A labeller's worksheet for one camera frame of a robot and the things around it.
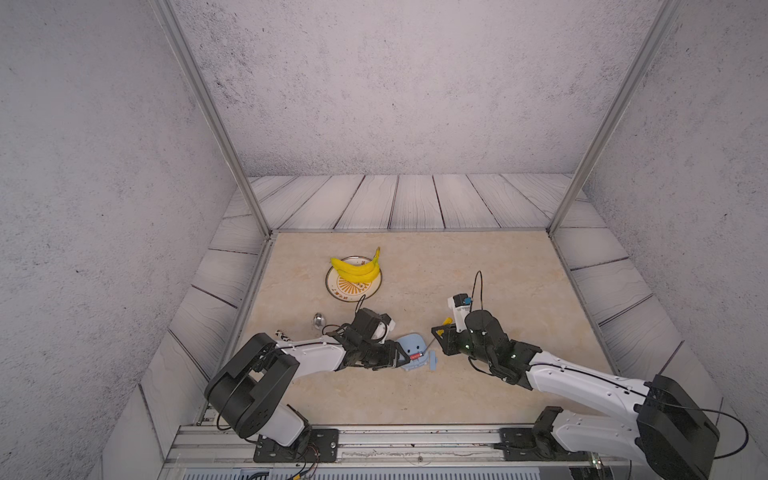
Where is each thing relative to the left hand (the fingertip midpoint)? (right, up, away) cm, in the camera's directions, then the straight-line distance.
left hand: (408, 364), depth 84 cm
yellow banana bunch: (-16, +24, +19) cm, 34 cm away
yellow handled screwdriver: (+10, +13, -6) cm, 18 cm away
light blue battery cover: (+7, 0, +3) cm, 8 cm away
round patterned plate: (-19, +18, +18) cm, 32 cm away
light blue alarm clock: (+2, +5, +3) cm, 6 cm away
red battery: (+2, +2, +1) cm, 3 cm away
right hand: (+7, +10, -3) cm, 12 cm away
